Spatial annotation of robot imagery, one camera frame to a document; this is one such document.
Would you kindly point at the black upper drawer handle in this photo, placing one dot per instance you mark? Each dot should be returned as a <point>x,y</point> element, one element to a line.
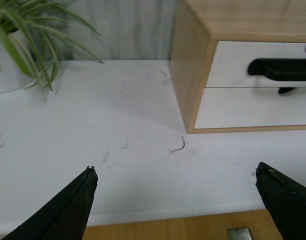
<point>279,69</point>

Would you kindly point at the black lower drawer handle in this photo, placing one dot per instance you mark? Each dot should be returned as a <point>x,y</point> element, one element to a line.
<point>286,90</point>

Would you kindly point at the grey metal floor plate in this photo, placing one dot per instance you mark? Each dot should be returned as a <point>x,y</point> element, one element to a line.
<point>240,234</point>

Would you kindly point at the black drawer handle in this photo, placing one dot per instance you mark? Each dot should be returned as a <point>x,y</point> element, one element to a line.
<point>279,69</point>
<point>286,90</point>

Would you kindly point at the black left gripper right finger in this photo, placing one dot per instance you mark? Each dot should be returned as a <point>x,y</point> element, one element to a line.
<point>285,199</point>

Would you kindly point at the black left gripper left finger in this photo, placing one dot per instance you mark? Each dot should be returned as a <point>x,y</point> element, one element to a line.
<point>65,216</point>

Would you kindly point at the white lower drawer front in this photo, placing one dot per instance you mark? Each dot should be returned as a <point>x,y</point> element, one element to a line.
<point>250,107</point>

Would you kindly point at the white drawer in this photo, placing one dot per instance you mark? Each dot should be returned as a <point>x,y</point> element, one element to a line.
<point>250,107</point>
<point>229,68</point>

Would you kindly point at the wooden drawer cabinet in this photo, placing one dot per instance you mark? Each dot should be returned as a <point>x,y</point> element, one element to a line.
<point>201,24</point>

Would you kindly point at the white plant pot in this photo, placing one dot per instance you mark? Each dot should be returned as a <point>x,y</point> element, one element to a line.
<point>11,77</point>

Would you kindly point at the white upper drawer front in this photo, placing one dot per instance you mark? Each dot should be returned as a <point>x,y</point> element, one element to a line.
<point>229,68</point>

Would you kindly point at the green spider plant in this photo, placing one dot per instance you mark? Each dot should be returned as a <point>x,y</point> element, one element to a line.
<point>31,32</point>

